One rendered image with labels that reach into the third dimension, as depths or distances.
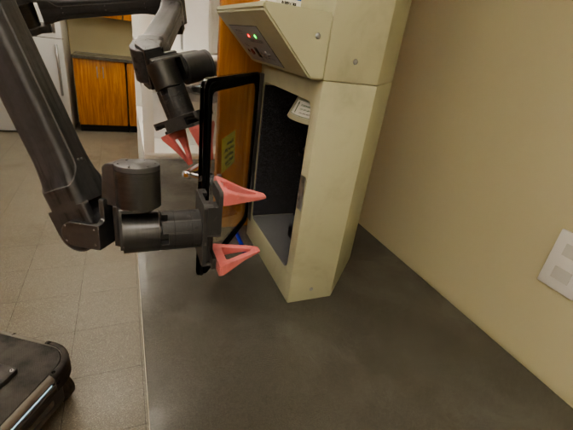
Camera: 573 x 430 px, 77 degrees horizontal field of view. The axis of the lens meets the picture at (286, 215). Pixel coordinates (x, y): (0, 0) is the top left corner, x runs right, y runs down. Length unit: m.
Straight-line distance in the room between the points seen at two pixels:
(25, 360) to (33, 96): 1.36
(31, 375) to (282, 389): 1.22
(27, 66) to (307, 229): 0.51
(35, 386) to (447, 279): 1.44
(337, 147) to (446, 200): 0.41
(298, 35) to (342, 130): 0.18
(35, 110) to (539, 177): 0.85
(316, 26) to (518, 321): 0.71
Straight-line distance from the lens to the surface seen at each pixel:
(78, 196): 0.55
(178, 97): 0.76
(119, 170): 0.50
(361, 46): 0.68
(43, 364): 1.76
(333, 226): 0.76
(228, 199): 0.51
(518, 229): 0.89
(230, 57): 0.97
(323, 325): 0.79
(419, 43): 1.13
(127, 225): 0.52
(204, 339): 0.74
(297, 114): 0.77
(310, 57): 0.63
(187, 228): 0.52
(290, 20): 0.61
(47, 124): 0.56
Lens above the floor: 1.46
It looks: 25 degrees down
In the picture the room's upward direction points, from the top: 8 degrees clockwise
